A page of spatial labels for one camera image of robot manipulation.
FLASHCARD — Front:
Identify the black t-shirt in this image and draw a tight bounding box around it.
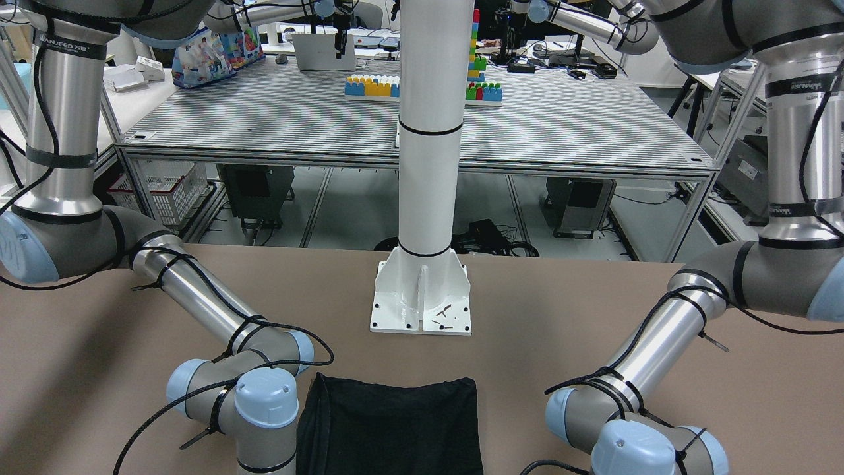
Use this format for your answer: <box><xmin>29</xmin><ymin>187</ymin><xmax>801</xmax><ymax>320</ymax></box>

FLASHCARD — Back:
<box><xmin>296</xmin><ymin>373</ymin><xmax>483</xmax><ymax>474</ymax></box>

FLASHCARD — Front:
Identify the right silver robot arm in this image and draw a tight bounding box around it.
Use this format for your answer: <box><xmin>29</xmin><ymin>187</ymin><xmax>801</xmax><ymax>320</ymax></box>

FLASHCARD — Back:
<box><xmin>2</xmin><ymin>1</ymin><xmax>318</xmax><ymax>474</ymax></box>

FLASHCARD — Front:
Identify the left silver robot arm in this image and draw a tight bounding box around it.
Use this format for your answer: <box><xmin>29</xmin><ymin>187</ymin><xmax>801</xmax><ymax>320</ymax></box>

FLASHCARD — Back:
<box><xmin>545</xmin><ymin>1</ymin><xmax>842</xmax><ymax>474</ymax></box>

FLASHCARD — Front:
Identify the stacked coloured block tower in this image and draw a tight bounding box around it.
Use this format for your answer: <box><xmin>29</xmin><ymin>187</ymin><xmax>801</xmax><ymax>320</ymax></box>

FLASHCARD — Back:
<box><xmin>464</xmin><ymin>9</ymin><xmax>503</xmax><ymax>106</ymax></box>

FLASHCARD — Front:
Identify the coloured toy block set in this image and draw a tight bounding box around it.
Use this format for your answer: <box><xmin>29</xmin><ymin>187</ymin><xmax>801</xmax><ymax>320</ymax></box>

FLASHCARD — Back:
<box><xmin>344</xmin><ymin>75</ymin><xmax>400</xmax><ymax>100</ymax></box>

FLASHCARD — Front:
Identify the striped metal workbench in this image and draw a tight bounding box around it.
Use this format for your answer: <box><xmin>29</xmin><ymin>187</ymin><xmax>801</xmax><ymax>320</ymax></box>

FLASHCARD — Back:
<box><xmin>123</xmin><ymin>61</ymin><xmax>718</xmax><ymax>181</ymax></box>

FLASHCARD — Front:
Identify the white plastic basket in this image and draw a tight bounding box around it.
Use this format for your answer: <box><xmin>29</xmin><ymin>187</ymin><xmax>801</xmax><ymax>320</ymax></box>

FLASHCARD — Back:
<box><xmin>138</xmin><ymin>160</ymin><xmax>208</xmax><ymax>228</ymax></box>

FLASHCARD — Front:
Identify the colourful toy box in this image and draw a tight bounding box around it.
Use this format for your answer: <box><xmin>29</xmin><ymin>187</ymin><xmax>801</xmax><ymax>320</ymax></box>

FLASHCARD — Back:
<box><xmin>172</xmin><ymin>28</ymin><xmax>265</xmax><ymax>89</ymax></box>

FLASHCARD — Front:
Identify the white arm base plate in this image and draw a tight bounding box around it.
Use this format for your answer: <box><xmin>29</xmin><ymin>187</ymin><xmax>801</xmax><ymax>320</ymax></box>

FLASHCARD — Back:
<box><xmin>369</xmin><ymin>247</ymin><xmax>473</xmax><ymax>336</ymax></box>

